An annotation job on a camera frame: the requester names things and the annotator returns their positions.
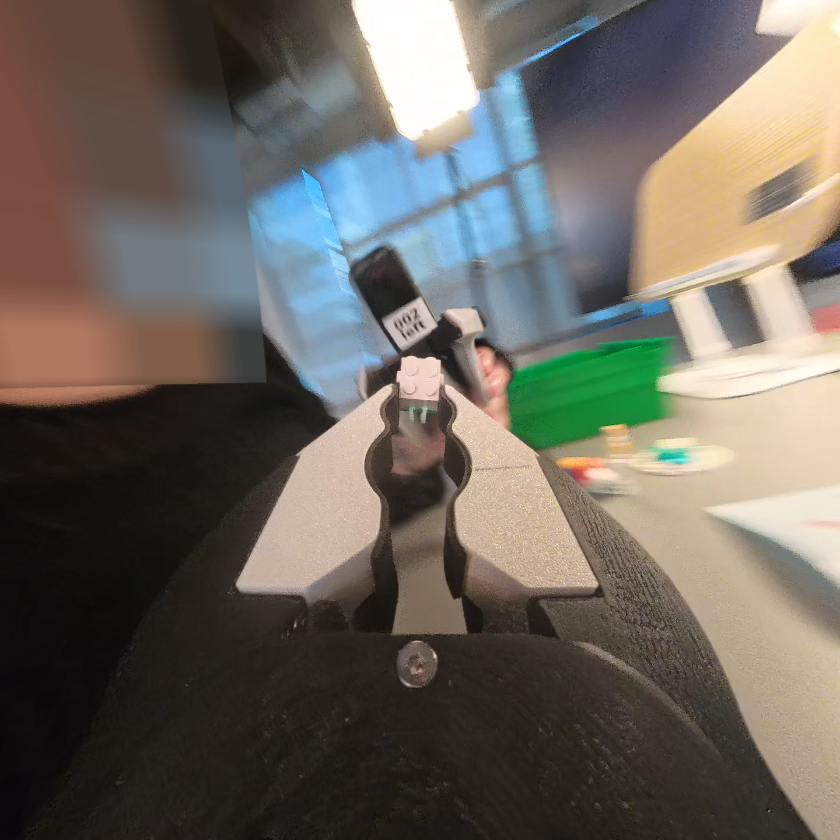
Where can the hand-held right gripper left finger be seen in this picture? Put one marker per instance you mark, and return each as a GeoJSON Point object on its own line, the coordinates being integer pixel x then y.
{"type": "Point", "coordinates": [308, 525]}

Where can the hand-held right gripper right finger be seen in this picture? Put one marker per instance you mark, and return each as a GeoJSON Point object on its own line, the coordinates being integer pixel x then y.
{"type": "Point", "coordinates": [525, 525]}

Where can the small white lego brick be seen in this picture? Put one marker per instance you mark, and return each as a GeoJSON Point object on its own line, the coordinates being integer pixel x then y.
{"type": "Point", "coordinates": [420, 380]}

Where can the green plastic bin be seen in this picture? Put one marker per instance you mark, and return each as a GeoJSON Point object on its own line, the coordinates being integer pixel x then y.
{"type": "Point", "coordinates": [590, 394]}

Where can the colourful lego fish model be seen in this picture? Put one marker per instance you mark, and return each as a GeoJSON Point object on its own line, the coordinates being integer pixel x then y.
{"type": "Point", "coordinates": [590, 474]}

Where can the white orange lego stalk model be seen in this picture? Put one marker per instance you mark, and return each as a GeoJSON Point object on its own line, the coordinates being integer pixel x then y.
{"type": "Point", "coordinates": [617, 438]}

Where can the round white lego plate model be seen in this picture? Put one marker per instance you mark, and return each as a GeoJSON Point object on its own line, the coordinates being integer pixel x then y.
{"type": "Point", "coordinates": [669, 454]}

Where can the lego instruction booklet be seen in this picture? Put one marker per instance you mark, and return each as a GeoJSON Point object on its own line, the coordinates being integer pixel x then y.
{"type": "Point", "coordinates": [787, 531]}

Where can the person's left hand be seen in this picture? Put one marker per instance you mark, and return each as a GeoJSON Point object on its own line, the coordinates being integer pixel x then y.
{"type": "Point", "coordinates": [497, 387]}

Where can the window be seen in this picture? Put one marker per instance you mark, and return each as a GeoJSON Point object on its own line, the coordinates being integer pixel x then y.
{"type": "Point", "coordinates": [518, 197]}

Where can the person's black sweater torso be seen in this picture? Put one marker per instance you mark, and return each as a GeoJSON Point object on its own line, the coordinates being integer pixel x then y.
{"type": "Point", "coordinates": [131, 492]}

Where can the bright panel light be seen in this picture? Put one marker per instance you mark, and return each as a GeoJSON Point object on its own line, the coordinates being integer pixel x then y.
{"type": "Point", "coordinates": [413, 65]}

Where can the red cone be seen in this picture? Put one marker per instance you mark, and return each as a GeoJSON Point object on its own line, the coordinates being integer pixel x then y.
{"type": "Point", "coordinates": [825, 320]}

